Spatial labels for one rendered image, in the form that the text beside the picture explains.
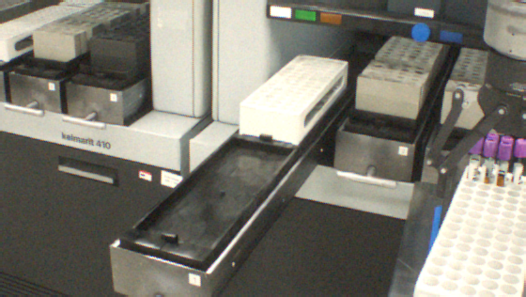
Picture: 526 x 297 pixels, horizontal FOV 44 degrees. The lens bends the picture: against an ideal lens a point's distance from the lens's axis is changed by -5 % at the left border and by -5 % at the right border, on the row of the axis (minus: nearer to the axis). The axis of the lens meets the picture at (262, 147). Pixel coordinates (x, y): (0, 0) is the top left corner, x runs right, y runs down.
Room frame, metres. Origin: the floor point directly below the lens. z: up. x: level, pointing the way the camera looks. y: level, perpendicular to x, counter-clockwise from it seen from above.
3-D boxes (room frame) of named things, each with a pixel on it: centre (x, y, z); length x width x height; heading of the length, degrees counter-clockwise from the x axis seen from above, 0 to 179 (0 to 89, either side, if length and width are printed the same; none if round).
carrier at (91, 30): (1.42, 0.42, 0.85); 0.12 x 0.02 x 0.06; 69
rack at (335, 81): (1.13, -0.06, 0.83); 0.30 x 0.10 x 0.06; 159
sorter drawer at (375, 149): (1.33, -0.30, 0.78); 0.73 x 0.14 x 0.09; 159
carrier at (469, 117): (1.05, -0.36, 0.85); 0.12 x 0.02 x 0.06; 68
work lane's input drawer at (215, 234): (0.96, 0.00, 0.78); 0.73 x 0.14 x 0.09; 159
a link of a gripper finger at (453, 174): (0.68, -0.22, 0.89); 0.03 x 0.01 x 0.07; 156
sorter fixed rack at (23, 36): (1.51, 0.55, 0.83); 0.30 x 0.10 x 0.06; 159
